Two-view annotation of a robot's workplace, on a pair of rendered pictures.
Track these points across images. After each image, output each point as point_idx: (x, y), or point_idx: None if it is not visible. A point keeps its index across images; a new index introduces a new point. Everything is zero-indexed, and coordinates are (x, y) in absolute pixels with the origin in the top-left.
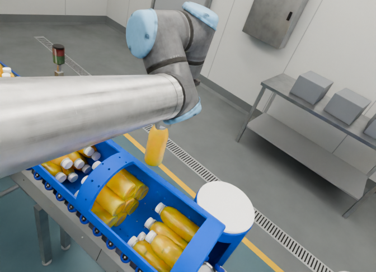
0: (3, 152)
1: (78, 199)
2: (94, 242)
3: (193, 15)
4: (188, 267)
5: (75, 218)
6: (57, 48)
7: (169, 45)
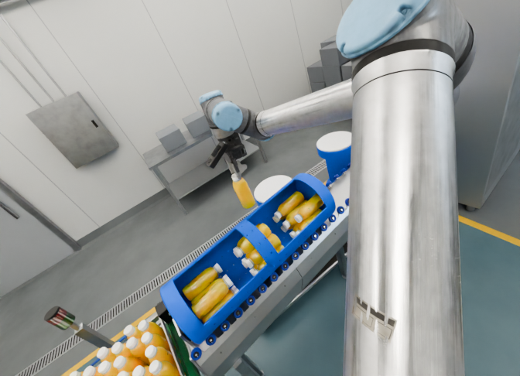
0: None
1: (268, 261)
2: (290, 274)
3: (217, 96)
4: (323, 189)
5: (271, 288)
6: (56, 312)
7: (241, 107)
